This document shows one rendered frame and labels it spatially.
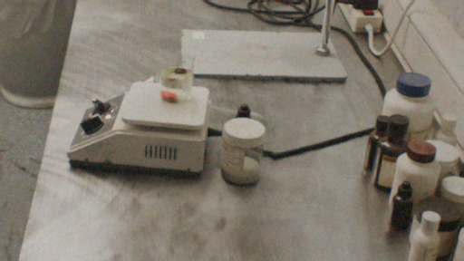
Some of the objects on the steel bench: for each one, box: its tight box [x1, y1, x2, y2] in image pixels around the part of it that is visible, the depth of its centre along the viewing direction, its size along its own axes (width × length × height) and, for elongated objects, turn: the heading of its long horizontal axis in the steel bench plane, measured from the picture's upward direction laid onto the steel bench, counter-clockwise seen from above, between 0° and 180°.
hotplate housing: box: [66, 92, 222, 177], centre depth 122 cm, size 22×13×8 cm, turn 79°
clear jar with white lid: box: [220, 118, 266, 185], centre depth 118 cm, size 6×6×8 cm
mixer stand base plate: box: [181, 29, 348, 82], centre depth 156 cm, size 30×20×1 cm, turn 87°
